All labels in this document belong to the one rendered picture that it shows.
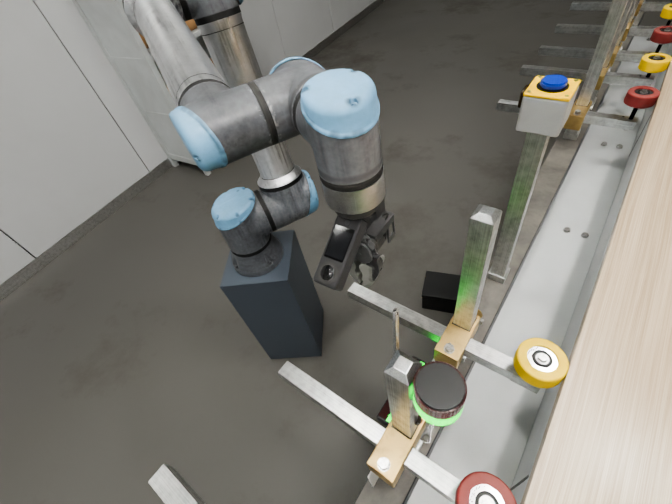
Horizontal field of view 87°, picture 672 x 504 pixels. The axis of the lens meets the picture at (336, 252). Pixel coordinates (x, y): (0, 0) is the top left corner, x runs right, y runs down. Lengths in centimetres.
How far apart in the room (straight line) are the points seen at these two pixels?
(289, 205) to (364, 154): 73
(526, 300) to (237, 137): 90
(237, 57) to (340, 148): 65
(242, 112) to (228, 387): 147
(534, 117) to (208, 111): 53
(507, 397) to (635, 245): 43
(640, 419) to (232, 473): 137
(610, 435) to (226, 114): 71
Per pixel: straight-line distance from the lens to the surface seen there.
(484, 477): 64
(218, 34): 104
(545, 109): 72
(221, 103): 52
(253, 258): 124
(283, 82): 53
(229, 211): 114
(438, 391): 44
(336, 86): 45
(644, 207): 105
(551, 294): 117
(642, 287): 88
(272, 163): 111
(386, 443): 68
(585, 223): 139
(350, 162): 45
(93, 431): 210
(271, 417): 169
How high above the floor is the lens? 153
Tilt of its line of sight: 48 degrees down
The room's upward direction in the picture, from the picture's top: 14 degrees counter-clockwise
